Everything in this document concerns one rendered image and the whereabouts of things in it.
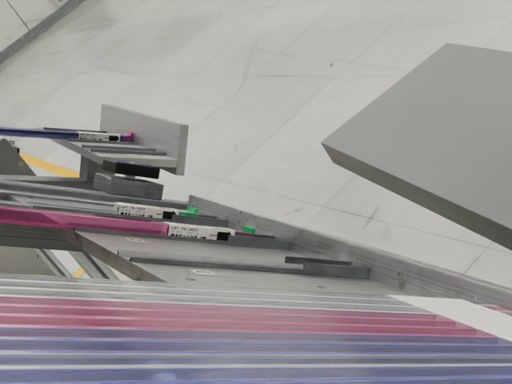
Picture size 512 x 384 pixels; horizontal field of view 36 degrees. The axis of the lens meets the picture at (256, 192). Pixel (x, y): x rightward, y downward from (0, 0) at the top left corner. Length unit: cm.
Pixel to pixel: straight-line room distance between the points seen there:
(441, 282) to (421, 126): 48
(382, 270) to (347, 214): 154
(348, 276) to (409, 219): 139
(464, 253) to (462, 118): 83
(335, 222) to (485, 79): 114
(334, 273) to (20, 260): 62
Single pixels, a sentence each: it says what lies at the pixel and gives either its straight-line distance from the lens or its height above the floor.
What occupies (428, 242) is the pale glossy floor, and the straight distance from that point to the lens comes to 186.
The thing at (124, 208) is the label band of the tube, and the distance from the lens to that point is 73.
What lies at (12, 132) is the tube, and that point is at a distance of 111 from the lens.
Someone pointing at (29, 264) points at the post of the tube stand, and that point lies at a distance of 112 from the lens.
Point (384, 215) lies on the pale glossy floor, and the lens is 203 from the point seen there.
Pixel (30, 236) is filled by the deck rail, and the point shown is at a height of 81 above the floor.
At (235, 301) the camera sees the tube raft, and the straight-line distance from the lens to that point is 36.
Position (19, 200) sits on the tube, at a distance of 70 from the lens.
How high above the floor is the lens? 106
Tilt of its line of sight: 25 degrees down
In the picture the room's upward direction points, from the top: 34 degrees counter-clockwise
